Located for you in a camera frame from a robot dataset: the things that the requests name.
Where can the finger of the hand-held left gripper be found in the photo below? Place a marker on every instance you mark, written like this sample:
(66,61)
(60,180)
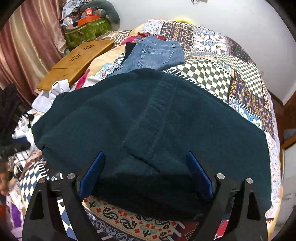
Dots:
(22,144)

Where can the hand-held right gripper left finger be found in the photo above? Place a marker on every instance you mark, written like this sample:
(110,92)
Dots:
(91,176)

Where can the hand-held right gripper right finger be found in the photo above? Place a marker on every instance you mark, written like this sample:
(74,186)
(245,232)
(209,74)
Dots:
(201,178)

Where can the dark teal sweater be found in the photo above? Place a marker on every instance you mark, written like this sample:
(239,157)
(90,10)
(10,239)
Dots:
(138,115)

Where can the person's left forearm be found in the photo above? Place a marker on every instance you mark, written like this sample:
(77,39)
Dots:
(2,183)

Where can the white crumpled cloth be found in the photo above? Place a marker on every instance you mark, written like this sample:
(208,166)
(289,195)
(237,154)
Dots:
(57,89)

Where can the wooden lap desk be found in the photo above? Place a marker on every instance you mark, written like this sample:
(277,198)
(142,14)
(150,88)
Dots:
(76,60)

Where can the patchwork printed blanket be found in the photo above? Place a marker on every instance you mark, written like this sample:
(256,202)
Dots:
(208,76)

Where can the pink striped curtain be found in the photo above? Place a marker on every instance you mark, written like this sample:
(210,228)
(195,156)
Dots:
(30,34)

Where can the yellow floral quilt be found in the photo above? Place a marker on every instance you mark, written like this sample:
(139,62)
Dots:
(101,62)

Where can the dark navy garment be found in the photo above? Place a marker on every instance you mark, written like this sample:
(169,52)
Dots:
(130,52)

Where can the green patterned storage bag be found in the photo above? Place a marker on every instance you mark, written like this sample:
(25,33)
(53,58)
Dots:
(87,32)

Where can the blue jeans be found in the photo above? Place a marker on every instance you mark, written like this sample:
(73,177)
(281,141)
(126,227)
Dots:
(152,55)

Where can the orange box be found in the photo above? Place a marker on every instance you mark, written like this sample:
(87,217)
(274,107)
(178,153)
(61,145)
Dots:
(87,19)

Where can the striped cloth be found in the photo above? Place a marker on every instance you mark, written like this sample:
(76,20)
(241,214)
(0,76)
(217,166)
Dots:
(120,34)

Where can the pile of pale clothes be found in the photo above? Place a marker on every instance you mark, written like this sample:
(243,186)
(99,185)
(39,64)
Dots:
(69,7)

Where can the red cloth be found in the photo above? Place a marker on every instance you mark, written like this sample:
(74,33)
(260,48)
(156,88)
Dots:
(157,37)

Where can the yellow curved foam tube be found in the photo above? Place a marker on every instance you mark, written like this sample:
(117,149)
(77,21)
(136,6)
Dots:
(183,19)

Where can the grey curved pillow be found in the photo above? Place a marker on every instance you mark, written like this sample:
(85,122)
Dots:
(111,11)

